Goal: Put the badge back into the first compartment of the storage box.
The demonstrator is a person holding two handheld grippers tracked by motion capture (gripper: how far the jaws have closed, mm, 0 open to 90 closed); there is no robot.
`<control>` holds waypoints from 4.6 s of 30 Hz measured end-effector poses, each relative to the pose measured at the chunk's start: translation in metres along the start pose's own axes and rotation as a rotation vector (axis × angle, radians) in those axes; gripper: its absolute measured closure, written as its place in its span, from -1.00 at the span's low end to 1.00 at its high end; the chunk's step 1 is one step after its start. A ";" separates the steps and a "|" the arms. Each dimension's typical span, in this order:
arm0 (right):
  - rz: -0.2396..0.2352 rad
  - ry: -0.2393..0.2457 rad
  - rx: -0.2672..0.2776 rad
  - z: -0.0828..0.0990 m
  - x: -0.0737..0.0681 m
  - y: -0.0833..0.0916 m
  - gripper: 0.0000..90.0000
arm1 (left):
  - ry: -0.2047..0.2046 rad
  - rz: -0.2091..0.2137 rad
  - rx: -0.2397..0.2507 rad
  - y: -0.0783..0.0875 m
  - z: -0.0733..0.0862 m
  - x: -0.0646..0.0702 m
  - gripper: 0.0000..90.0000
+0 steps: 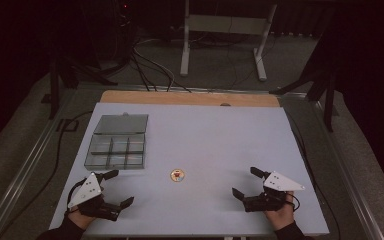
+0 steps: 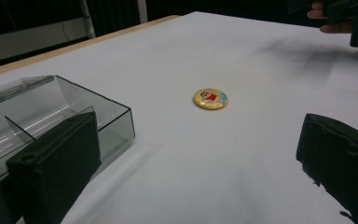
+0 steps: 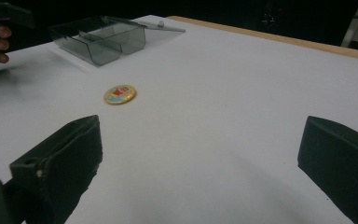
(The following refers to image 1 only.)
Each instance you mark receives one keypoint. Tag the clear plastic compartment box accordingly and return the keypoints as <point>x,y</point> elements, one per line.
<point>118,146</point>

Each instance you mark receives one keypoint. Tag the pale grey table mat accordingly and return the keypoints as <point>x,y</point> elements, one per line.
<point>206,140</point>

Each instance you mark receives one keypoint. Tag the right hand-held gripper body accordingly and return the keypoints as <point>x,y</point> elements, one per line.
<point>275,186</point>

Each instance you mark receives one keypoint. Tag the aluminium frame rail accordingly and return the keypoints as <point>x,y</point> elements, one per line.
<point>23,173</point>
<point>193,88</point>

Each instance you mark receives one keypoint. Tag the person's right hand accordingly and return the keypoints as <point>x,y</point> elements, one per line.
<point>282,218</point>

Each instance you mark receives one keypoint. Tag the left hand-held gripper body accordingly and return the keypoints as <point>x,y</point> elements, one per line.
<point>86,191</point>

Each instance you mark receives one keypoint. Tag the black tripod stand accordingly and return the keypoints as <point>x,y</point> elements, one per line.
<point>55,90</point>
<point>328,100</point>

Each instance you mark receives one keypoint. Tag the white metal stand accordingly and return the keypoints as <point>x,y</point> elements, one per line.
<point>225,24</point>

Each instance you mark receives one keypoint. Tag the dark equipment rack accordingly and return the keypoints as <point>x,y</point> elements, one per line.
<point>116,30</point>

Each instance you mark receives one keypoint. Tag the person's left hand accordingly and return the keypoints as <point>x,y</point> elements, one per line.
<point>80,220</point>

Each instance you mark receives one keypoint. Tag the small round colourful badge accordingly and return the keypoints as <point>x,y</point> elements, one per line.
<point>177,175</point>

